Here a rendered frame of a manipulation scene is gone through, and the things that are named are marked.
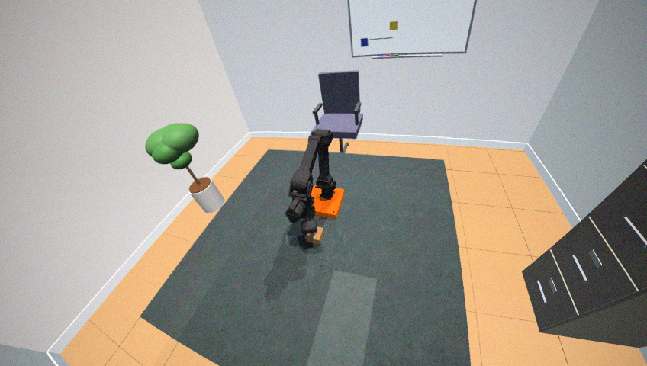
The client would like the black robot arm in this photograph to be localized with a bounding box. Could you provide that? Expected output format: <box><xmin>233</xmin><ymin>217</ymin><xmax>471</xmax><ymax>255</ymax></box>
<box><xmin>285</xmin><ymin>129</ymin><xmax>336</xmax><ymax>223</ymax></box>

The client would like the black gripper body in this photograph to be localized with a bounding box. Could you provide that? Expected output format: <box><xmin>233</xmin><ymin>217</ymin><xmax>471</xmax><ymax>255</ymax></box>
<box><xmin>301</xmin><ymin>196</ymin><xmax>317</xmax><ymax>234</ymax></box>

